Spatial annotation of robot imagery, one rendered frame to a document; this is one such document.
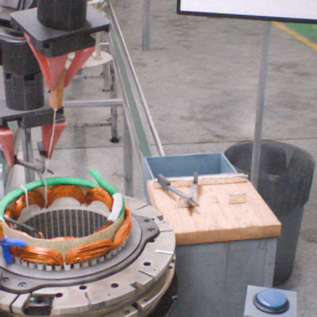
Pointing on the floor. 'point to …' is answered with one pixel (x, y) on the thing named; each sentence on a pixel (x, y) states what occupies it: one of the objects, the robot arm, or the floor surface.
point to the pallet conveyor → (130, 134)
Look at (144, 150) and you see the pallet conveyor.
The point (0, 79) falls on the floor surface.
